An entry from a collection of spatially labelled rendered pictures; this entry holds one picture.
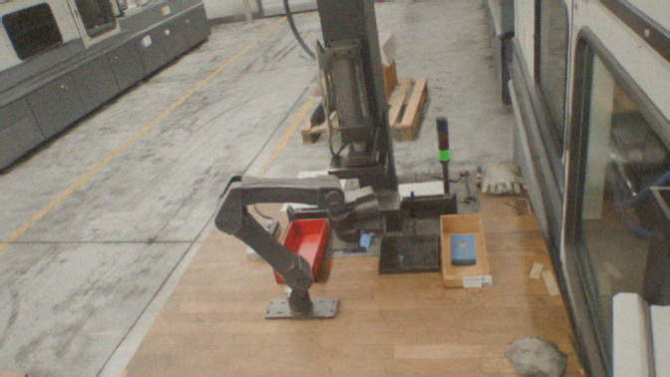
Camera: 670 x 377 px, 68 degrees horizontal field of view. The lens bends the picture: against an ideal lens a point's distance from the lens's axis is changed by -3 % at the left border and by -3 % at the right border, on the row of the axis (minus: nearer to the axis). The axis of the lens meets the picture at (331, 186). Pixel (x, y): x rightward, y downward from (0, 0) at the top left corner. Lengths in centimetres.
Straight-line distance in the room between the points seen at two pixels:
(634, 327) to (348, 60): 107
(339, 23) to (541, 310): 93
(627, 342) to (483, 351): 75
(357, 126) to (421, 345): 63
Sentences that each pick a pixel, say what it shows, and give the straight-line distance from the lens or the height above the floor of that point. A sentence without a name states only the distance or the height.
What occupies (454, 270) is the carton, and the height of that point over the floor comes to 91.
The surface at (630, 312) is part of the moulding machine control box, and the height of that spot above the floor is 146.
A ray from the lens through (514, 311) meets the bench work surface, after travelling 137.
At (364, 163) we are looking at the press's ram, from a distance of 152.
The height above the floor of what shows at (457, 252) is 91.
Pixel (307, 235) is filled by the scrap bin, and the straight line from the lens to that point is 170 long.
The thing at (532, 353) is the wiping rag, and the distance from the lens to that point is 125.
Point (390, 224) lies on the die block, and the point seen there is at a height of 93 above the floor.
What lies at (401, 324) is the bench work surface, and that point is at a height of 90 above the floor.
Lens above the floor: 185
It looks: 29 degrees down
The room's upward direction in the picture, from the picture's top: 11 degrees counter-clockwise
